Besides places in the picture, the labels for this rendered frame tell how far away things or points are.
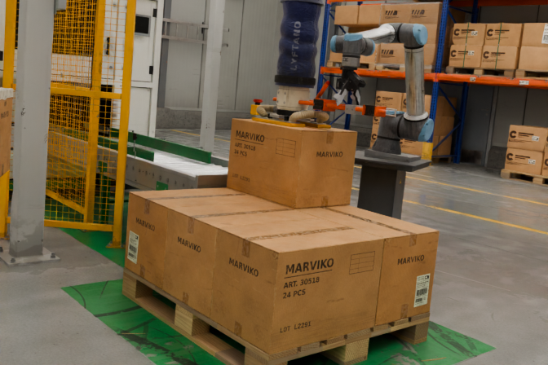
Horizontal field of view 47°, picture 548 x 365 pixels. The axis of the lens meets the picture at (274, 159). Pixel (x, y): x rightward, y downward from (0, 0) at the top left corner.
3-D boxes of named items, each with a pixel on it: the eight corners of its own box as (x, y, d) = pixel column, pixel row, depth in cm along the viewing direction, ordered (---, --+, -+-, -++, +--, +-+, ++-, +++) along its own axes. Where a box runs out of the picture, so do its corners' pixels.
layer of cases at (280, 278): (124, 266, 327) (129, 191, 322) (271, 248, 391) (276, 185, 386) (268, 355, 236) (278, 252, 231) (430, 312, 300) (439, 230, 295)
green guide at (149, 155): (50, 135, 534) (50, 125, 533) (62, 135, 540) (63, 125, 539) (139, 164, 413) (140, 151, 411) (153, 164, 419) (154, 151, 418)
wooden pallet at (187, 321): (121, 293, 328) (123, 266, 327) (269, 270, 393) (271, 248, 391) (265, 392, 237) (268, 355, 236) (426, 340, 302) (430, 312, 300)
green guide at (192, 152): (109, 136, 568) (109, 126, 567) (120, 136, 575) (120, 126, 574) (207, 163, 447) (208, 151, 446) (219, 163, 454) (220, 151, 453)
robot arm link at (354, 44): (367, 33, 314) (357, 31, 306) (364, 59, 316) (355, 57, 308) (351, 33, 320) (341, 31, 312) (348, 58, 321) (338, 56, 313)
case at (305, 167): (226, 187, 361) (232, 118, 356) (279, 185, 387) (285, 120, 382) (295, 208, 315) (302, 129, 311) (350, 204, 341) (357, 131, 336)
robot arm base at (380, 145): (377, 149, 419) (380, 134, 418) (404, 154, 409) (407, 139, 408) (366, 149, 402) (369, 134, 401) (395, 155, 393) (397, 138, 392)
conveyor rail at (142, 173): (46, 152, 533) (46, 130, 531) (51, 152, 537) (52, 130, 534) (192, 209, 359) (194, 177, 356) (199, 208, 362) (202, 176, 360)
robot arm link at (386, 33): (388, 20, 379) (327, 33, 329) (407, 22, 372) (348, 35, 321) (387, 40, 383) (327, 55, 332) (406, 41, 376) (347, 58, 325)
